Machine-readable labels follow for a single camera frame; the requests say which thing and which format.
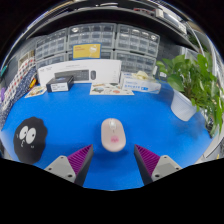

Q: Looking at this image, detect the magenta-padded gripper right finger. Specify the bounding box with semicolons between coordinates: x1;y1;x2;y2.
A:
133;144;183;186

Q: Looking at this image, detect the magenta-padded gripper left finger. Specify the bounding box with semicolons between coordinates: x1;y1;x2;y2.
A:
44;144;95;187

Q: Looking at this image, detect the pink computer mouse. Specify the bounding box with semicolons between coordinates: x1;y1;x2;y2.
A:
100;117;127;153

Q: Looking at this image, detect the black fuzzy-shaped mouse pad with eyes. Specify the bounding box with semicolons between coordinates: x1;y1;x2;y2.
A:
13;116;48;165

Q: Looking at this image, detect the small black box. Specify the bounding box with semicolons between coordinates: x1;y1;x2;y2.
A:
45;75;75;93

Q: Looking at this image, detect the checkered patterned cloth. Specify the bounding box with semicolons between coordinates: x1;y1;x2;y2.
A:
0;57;37;129

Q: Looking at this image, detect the green potted plant white pot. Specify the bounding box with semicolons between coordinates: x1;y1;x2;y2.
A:
155;53;224;138

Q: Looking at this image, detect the long white keyboard box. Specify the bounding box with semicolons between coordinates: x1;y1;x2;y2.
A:
37;59;123;87

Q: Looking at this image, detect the beige woven basket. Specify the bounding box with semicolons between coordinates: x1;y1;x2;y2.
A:
18;49;36;68

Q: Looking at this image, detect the yellow card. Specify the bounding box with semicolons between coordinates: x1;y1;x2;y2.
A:
72;43;102;60

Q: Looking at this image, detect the dark wall shelf unit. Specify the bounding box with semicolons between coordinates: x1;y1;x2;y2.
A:
26;0;201;53

